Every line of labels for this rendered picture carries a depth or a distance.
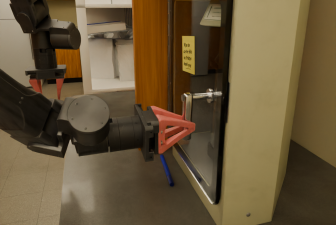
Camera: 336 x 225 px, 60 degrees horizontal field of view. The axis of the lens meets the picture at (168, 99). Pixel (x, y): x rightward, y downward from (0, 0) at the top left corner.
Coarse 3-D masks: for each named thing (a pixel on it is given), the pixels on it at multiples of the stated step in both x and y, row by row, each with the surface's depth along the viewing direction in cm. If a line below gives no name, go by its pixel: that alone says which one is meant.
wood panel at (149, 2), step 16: (144, 0) 75; (160, 0) 76; (144, 16) 76; (160, 16) 77; (144, 32) 77; (160, 32) 78; (144, 48) 78; (160, 48) 80; (144, 64) 80; (160, 64) 81; (144, 80) 81; (160, 80) 82; (144, 96) 82; (160, 96) 84
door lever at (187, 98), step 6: (210, 90) 51; (186, 96) 50; (192, 96) 50; (198, 96) 51; (204, 96) 51; (210, 96) 51; (186, 102) 50; (192, 102) 51; (210, 102) 52; (186, 108) 51; (186, 114) 51; (186, 120) 52; (186, 138) 53
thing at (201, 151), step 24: (192, 0) 56; (216, 0) 46; (192, 24) 57; (216, 24) 47; (216, 48) 48; (216, 72) 49; (216, 96) 49; (192, 120) 62; (216, 120) 50; (192, 144) 63; (216, 144) 51; (192, 168) 65; (216, 168) 52; (216, 192) 53
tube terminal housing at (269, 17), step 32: (256, 0) 44; (288, 0) 45; (256, 32) 45; (288, 32) 47; (256, 64) 47; (288, 64) 48; (256, 96) 49; (288, 96) 52; (256, 128) 51; (288, 128) 62; (224, 160) 51; (256, 160) 53; (224, 192) 53; (256, 192) 55; (224, 224) 55
